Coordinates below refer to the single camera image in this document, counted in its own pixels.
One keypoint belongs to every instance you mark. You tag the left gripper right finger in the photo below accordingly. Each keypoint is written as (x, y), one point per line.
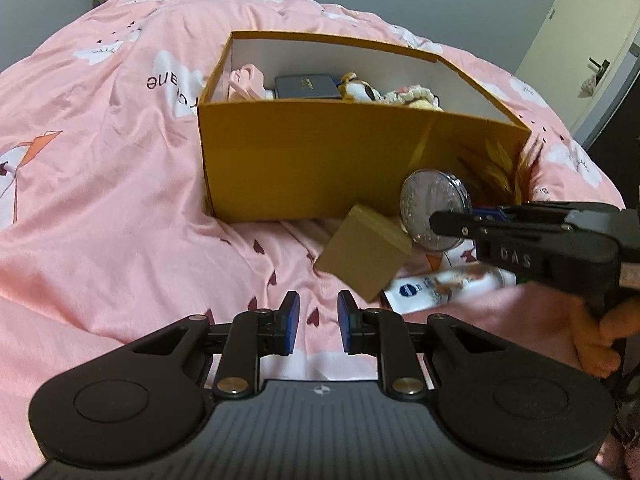
(355, 331)

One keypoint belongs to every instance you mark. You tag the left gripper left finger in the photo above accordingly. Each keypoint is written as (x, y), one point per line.
(285, 324)

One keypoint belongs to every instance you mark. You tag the round silver compact mirror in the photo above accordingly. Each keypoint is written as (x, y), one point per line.
(427, 191)

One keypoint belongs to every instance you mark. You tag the person's right hand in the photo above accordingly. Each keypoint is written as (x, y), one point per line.
(593, 339)

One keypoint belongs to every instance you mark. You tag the small kraft cardboard box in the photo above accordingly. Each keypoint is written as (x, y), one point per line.
(366, 251)

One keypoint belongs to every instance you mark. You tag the white Nivea cream tube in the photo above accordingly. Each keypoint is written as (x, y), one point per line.
(433, 290)

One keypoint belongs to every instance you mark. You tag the pink cloud-print bedspread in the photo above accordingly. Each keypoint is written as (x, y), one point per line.
(104, 237)

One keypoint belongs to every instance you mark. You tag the orange cardboard box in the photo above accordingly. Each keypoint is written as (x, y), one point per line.
(282, 159)

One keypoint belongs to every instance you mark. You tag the crochet sheep doll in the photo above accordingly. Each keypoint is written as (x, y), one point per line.
(418, 97)

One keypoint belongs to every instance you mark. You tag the cream door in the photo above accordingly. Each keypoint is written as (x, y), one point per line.
(555, 72)

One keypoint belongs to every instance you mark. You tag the fox sailor plush toy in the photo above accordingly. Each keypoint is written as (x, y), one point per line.
(354, 89)

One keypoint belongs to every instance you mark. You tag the black gift box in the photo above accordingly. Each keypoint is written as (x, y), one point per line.
(310, 86)

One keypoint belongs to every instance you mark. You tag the pink selfie stick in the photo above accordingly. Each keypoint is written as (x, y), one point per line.
(247, 83)

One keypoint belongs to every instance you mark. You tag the black door handle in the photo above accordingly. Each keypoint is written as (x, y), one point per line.
(601, 68)

